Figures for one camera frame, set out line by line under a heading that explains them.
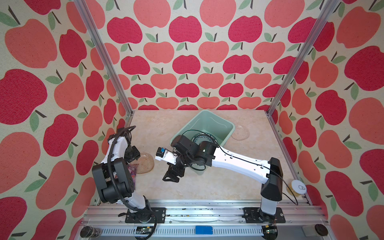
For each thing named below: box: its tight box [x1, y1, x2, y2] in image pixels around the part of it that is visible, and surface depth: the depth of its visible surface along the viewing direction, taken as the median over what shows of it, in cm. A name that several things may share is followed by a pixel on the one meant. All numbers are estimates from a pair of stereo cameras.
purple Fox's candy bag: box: [127, 165, 138, 190], surface depth 88 cm
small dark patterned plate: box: [192, 132, 219, 148], surface depth 103 cm
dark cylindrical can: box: [80, 226, 102, 238], surface depth 64 cm
